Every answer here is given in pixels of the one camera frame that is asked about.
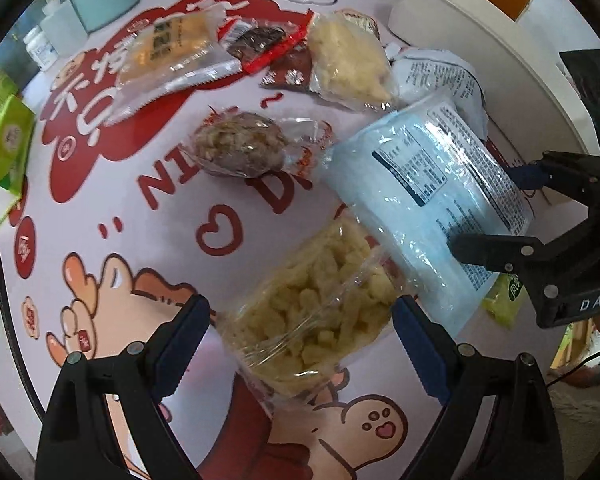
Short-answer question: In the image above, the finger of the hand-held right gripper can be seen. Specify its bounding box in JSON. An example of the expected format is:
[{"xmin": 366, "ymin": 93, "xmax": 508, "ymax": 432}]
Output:
[
  {"xmin": 450, "ymin": 232, "xmax": 556, "ymax": 276},
  {"xmin": 510, "ymin": 150, "xmax": 600, "ymax": 211}
]

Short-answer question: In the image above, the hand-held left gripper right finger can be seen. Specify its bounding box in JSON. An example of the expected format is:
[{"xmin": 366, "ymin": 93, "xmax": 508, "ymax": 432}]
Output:
[{"xmin": 392, "ymin": 295, "xmax": 566, "ymax": 480}]

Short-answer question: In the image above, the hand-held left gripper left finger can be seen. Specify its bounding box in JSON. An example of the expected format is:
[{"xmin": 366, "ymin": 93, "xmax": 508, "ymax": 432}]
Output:
[{"xmin": 35, "ymin": 294, "xmax": 211, "ymax": 480}]

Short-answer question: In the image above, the green yellow packet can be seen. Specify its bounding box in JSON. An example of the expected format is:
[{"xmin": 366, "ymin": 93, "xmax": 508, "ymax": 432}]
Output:
[{"xmin": 482, "ymin": 272, "xmax": 528, "ymax": 331}]

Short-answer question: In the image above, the large light blue packet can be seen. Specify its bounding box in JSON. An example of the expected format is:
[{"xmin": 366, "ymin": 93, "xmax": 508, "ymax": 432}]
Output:
[{"xmin": 325, "ymin": 90, "xmax": 536, "ymax": 338}]

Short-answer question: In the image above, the clear bag of yellow sticks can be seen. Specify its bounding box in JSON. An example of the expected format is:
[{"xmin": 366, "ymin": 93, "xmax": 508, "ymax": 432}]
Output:
[{"xmin": 215, "ymin": 215, "xmax": 406, "ymax": 406}]

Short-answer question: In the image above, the grey white foil packet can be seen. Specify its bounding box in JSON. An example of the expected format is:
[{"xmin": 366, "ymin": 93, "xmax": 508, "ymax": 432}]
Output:
[{"xmin": 385, "ymin": 45, "xmax": 488, "ymax": 136}]

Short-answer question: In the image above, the white storage bin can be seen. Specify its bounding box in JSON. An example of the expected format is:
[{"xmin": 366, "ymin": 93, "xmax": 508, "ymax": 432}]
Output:
[{"xmin": 387, "ymin": 0, "xmax": 588, "ymax": 156}]

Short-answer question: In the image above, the clear packet of brown snack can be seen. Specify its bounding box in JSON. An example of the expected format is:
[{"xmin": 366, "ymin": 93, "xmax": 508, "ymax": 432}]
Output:
[{"xmin": 190, "ymin": 105, "xmax": 333, "ymax": 178}]

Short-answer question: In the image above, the clear bag of yellow pieces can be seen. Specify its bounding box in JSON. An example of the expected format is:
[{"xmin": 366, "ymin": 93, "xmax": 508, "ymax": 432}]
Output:
[{"xmin": 305, "ymin": 10, "xmax": 401, "ymax": 113}]

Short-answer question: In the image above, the yellow cracker packet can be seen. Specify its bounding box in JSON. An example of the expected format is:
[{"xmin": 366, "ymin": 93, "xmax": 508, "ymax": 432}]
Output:
[{"xmin": 102, "ymin": 10, "xmax": 243, "ymax": 126}]

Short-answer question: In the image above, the dark packet with red edges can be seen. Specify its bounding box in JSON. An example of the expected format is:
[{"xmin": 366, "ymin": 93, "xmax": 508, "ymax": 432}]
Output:
[{"xmin": 217, "ymin": 10, "xmax": 316, "ymax": 76}]

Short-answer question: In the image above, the printed pink table cover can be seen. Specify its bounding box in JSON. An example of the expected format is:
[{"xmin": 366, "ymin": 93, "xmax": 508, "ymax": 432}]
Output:
[{"xmin": 0, "ymin": 0, "xmax": 588, "ymax": 480}]

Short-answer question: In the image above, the small white labelled bottle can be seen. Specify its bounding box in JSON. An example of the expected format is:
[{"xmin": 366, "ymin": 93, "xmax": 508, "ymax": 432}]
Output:
[{"xmin": 24, "ymin": 27, "xmax": 58, "ymax": 71}]

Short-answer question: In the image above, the white plastic jar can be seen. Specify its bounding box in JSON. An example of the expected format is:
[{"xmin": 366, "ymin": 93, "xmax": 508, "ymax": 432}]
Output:
[{"xmin": 40, "ymin": 0, "xmax": 88, "ymax": 56}]

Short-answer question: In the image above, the teal cup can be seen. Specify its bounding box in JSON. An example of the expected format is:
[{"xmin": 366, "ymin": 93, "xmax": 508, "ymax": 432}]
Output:
[{"xmin": 70, "ymin": 0, "xmax": 143, "ymax": 33}]

